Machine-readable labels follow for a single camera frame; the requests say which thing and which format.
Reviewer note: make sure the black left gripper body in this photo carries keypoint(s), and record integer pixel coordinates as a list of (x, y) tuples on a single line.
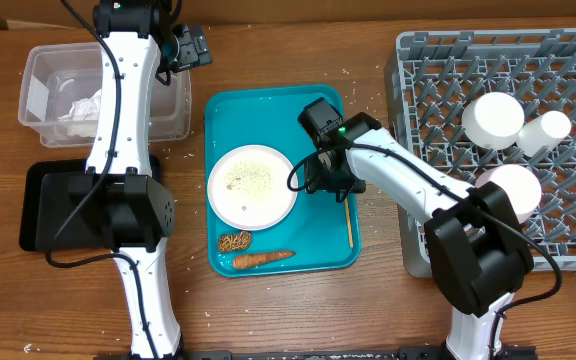
[(188, 52)]

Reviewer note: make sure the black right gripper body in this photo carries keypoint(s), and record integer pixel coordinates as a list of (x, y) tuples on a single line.
[(324, 180)]

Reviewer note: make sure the wooden chopstick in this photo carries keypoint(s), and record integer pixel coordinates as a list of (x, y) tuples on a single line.
[(349, 224)]

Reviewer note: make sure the white napkin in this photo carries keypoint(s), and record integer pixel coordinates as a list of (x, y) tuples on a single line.
[(83, 116)]

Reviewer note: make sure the pink white bowl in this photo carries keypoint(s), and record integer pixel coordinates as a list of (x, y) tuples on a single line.
[(520, 184)]

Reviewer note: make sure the white cup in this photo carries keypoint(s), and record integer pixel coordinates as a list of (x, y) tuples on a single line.
[(548, 130)]

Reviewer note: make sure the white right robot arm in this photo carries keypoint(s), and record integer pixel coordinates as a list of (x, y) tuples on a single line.
[(481, 261)]

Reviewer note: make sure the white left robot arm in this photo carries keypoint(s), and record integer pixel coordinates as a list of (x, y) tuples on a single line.
[(132, 35)]

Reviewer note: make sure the grey dishwasher rack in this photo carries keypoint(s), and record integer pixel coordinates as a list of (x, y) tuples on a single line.
[(432, 76)]

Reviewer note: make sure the teal plastic tray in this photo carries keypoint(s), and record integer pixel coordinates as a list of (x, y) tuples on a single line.
[(316, 227)]

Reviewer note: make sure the white dirty plate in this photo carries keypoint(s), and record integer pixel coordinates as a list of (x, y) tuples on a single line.
[(248, 187)]

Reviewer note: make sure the orange carrot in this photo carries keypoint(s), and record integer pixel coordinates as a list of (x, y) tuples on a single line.
[(248, 261)]

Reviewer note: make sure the clear plastic bin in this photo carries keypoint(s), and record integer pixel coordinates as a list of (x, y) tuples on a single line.
[(57, 75)]

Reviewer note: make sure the black bin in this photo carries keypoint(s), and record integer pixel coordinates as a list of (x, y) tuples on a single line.
[(67, 206)]

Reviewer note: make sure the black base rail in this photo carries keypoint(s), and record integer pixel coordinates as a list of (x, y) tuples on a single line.
[(403, 353)]

